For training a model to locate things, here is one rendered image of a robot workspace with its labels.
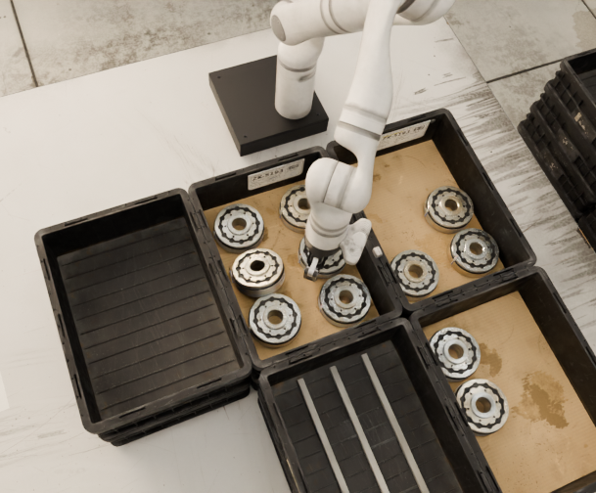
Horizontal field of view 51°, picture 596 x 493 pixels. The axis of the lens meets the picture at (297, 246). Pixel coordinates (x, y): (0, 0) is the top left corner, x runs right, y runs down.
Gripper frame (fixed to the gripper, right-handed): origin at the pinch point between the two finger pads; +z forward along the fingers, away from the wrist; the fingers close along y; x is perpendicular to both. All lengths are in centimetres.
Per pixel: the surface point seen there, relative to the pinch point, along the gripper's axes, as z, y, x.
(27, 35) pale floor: 87, -84, -148
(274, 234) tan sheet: 3.3, -3.6, -10.8
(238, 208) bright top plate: 0.5, -4.8, -19.6
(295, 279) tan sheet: 3.3, 4.2, -3.1
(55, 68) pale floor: 87, -74, -130
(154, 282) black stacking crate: 3.4, 15.9, -29.1
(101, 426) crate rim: -7, 45, -22
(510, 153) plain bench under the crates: 16, -55, 35
